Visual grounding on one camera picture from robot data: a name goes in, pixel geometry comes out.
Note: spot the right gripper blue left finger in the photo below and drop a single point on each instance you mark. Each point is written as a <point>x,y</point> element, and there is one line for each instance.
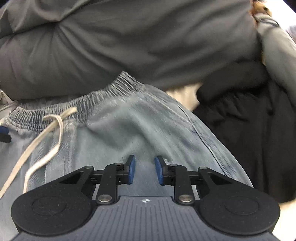
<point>111,177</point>

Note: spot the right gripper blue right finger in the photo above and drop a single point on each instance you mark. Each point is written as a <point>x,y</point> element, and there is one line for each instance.
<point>176,176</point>

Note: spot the light blue denim pants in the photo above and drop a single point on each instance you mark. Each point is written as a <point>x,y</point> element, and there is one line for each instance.
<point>125,118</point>

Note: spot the cream cartoon bear bedsheet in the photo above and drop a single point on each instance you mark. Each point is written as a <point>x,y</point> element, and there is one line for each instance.
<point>186,95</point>

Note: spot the black garment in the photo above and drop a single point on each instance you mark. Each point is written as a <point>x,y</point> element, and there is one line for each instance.
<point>254,118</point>

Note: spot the dark grey pillow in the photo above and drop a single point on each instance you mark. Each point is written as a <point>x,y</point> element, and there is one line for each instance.
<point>59,48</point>

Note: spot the grey neck pillow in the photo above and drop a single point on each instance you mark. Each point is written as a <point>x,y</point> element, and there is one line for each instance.
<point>279,52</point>

